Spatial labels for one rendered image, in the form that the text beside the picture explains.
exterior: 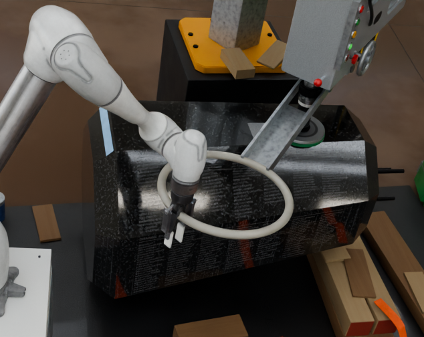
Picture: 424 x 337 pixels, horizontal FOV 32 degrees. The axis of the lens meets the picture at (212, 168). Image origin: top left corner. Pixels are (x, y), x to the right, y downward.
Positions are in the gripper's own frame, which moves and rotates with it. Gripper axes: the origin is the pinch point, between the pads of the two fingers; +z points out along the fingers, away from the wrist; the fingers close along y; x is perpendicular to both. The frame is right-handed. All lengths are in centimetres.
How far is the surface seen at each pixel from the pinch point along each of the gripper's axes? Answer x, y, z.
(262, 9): 84, 131, -24
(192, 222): -6.8, 0.1, -10.8
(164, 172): 18.8, 10.3, -11.1
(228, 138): 30, 57, -3
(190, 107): 55, 59, -4
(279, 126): 13, 66, -16
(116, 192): 40.6, 9.0, 12.1
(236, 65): 71, 104, -6
